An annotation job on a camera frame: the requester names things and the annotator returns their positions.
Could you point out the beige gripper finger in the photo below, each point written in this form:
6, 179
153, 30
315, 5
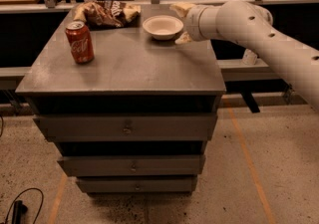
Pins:
181, 8
183, 39

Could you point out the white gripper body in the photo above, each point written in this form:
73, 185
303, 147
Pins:
193, 23

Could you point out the white paper bowl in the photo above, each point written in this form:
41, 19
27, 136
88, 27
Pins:
162, 27

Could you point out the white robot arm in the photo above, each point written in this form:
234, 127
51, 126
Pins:
250, 26

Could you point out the red coke can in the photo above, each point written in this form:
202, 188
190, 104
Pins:
79, 37

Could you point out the clear sanitizer bottle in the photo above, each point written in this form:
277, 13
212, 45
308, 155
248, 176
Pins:
249, 58

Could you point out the brown chip bag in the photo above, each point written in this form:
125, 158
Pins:
109, 14

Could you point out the grey drawer cabinet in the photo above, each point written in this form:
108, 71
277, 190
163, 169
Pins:
135, 119

